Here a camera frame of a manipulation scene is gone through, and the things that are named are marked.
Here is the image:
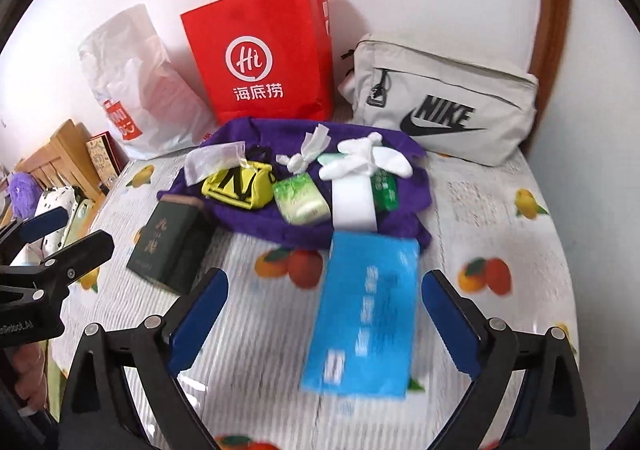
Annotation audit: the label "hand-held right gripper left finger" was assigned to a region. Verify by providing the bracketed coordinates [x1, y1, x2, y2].
[60, 267, 230, 450]

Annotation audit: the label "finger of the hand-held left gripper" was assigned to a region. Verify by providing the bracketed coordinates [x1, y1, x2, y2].
[0, 229, 114, 290]
[0, 207, 68, 251]

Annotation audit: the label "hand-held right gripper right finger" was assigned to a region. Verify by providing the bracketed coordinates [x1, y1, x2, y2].
[421, 269, 591, 450]

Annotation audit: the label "dark green tea tin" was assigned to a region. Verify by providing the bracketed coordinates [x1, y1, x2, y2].
[126, 195, 213, 296]

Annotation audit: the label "blue tissue pack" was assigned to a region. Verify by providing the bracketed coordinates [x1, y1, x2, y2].
[300, 230, 421, 398]

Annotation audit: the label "purple towel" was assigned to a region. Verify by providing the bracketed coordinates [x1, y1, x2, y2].
[156, 117, 433, 251]

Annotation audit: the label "yellow black pouch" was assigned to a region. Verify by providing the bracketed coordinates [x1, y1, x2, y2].
[201, 161, 278, 210]

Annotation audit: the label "small green tissue pack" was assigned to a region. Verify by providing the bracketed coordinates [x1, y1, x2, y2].
[272, 174, 332, 226]

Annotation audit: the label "white green wet wipes pack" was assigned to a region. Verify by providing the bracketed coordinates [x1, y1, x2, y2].
[332, 165, 401, 231]

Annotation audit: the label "white knotted cloth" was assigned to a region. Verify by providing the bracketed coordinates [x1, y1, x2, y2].
[276, 124, 332, 176]

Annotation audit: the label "white gloves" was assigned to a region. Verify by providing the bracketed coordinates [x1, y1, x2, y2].
[319, 133, 415, 181]

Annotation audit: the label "person's left hand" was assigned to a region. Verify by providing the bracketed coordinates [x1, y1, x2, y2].
[14, 344, 49, 412]

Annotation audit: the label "white spotted pillow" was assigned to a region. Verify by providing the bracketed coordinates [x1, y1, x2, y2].
[10, 185, 93, 266]

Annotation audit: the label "purple plush toy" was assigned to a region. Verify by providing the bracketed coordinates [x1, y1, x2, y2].
[7, 171, 41, 218]

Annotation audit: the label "fruit print tablecloth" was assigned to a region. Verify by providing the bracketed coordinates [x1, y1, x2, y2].
[50, 150, 571, 450]

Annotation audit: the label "wooden headboard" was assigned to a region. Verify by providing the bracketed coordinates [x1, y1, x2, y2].
[15, 119, 108, 211]

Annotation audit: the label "brown patterned box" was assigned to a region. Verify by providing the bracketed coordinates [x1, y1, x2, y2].
[85, 130, 123, 188]

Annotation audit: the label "white plastic shopping bag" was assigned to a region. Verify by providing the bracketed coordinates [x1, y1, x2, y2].
[77, 4, 221, 161]

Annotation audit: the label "grey waist bag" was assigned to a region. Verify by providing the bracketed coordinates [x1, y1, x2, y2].
[337, 33, 541, 167]

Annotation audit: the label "red paper bag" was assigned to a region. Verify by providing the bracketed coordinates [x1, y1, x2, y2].
[180, 0, 335, 126]

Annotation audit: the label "brown wooden door frame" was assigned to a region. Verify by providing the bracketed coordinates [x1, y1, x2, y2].
[530, 0, 572, 76]

